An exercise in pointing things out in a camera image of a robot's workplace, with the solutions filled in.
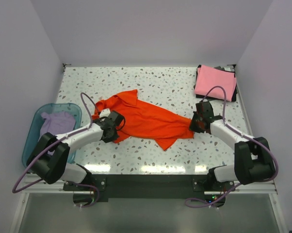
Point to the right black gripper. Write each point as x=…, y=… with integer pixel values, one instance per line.
x=192, y=126

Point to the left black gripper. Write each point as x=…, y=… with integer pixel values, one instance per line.
x=113, y=138

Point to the orange t shirt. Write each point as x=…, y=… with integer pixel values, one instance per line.
x=145, y=120

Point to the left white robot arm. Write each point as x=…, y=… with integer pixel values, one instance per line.
x=49, y=158

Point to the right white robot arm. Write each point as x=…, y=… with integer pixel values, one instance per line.
x=253, y=161

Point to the teal plastic basket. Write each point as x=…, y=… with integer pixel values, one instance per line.
x=37, y=122

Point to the pink folded t shirt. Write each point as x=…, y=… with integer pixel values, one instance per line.
x=215, y=81

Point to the lavender t shirt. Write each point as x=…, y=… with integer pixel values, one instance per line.
x=57, y=123

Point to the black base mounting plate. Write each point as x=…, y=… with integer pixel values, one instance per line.
x=105, y=187

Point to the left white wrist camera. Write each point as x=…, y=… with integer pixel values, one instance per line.
x=105, y=113

